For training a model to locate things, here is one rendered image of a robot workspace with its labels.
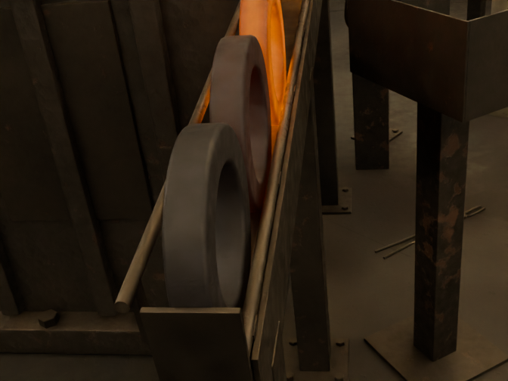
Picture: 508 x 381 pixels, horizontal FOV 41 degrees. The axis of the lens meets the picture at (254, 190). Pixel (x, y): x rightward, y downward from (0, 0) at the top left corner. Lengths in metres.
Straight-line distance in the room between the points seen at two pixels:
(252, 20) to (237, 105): 0.19
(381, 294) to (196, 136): 1.09
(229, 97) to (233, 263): 0.15
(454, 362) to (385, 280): 0.29
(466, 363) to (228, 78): 0.91
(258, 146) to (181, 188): 0.30
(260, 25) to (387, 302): 0.89
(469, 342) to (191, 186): 1.03
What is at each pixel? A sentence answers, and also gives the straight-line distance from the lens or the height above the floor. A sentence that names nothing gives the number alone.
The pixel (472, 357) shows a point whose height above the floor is 0.01.
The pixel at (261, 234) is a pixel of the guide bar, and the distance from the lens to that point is 0.62.
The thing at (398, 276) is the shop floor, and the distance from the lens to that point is 1.61.
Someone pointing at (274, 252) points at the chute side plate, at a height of 0.63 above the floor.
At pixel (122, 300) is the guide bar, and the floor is 0.68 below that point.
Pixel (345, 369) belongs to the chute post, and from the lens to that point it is 1.37.
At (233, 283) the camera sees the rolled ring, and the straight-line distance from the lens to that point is 0.61.
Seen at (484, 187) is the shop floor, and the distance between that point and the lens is 1.97.
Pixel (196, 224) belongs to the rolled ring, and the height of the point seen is 0.73.
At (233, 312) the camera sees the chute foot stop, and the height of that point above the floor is 0.67.
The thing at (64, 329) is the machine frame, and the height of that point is 0.07.
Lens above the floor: 0.98
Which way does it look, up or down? 30 degrees down
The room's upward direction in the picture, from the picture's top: 7 degrees counter-clockwise
